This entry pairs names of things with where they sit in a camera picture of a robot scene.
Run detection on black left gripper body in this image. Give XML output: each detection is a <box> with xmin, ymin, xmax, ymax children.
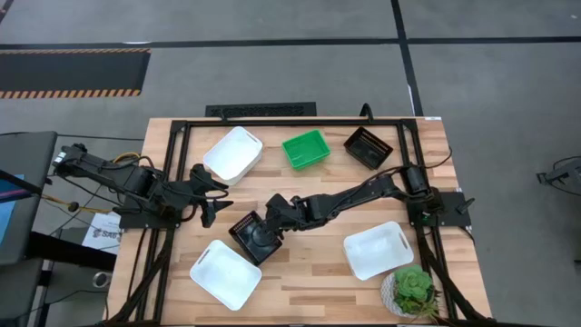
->
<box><xmin>188</xmin><ymin>163</ymin><xmax>220</xmax><ymax>203</ymax></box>

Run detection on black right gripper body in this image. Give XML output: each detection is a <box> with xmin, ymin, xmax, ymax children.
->
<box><xmin>263</xmin><ymin>192</ymin><xmax>318</xmax><ymax>235</ymax></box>

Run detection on black plastic basket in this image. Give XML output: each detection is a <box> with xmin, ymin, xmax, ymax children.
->
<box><xmin>228</xmin><ymin>209</ymin><xmax>284</xmax><ymax>267</ymax></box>
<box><xmin>342</xmin><ymin>125</ymin><xmax>395</xmax><ymax>172</ymax></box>

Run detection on white plastic basket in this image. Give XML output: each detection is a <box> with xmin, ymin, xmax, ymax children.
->
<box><xmin>342</xmin><ymin>220</ymin><xmax>416</xmax><ymax>282</ymax></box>
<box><xmin>202</xmin><ymin>125</ymin><xmax>264</xmax><ymax>187</ymax></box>
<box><xmin>188</xmin><ymin>238</ymin><xmax>263</xmax><ymax>312</ymax></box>

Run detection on black cart shelf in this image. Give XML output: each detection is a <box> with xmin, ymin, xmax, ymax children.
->
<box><xmin>26</xmin><ymin>230</ymin><xmax>118</xmax><ymax>273</ymax></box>

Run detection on black floor vent grille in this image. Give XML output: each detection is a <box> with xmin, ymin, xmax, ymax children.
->
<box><xmin>204</xmin><ymin>101</ymin><xmax>318</xmax><ymax>119</ymax></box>

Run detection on white printed paper sheet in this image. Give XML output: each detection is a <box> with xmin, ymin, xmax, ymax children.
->
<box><xmin>81</xmin><ymin>211</ymin><xmax>123</xmax><ymax>256</ymax></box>

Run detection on silver tape roll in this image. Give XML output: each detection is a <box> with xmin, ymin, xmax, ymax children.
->
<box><xmin>92</xmin><ymin>270</ymin><xmax>113</xmax><ymax>290</ymax></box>

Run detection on potted green succulent plant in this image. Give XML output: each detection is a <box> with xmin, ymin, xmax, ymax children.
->
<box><xmin>379</xmin><ymin>264</ymin><xmax>444</xmax><ymax>322</ymax></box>

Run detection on black hazard-striped floor mat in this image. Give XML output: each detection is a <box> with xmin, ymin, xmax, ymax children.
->
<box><xmin>0</xmin><ymin>47</ymin><xmax>153</xmax><ymax>101</ymax></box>

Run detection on blue screen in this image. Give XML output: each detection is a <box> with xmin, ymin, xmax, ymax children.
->
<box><xmin>0</xmin><ymin>173</ymin><xmax>25</xmax><ymax>244</ymax></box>

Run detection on black tripod stand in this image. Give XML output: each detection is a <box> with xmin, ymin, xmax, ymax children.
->
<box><xmin>536</xmin><ymin>155</ymin><xmax>581</xmax><ymax>198</ymax></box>

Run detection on black metal table frame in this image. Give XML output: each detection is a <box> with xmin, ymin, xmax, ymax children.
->
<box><xmin>104</xmin><ymin>116</ymin><xmax>494</xmax><ymax>327</ymax></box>

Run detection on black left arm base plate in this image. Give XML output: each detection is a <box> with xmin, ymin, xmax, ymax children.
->
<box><xmin>117</xmin><ymin>206</ymin><xmax>183</xmax><ymax>231</ymax></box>

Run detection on yellow cable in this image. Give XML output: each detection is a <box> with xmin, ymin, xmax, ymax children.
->
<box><xmin>40</xmin><ymin>193</ymin><xmax>113</xmax><ymax>216</ymax></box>

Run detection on black frame hook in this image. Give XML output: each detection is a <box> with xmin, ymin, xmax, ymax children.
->
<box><xmin>359</xmin><ymin>102</ymin><xmax>377</xmax><ymax>124</ymax></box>

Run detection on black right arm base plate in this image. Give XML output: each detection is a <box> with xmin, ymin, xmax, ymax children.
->
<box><xmin>405</xmin><ymin>189</ymin><xmax>474</xmax><ymax>229</ymax></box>

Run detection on black table cable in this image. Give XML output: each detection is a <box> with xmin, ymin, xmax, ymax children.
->
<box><xmin>425</xmin><ymin>144</ymin><xmax>454</xmax><ymax>171</ymax></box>

